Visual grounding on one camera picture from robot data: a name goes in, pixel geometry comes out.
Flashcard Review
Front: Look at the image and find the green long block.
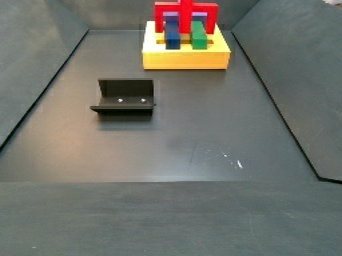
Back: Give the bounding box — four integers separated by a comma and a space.
192, 21, 208, 50

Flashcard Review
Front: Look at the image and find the black angled holder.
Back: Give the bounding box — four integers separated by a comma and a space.
90, 78, 156, 114

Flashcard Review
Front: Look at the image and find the blue long block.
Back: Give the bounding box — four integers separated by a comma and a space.
165, 21, 181, 50

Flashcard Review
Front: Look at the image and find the red cross-shaped block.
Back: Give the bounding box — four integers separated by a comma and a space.
154, 0, 220, 34

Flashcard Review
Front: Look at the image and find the purple cross block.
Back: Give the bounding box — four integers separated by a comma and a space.
164, 12, 208, 22

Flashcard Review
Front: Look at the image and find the yellow base board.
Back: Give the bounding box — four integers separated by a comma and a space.
142, 21, 232, 70

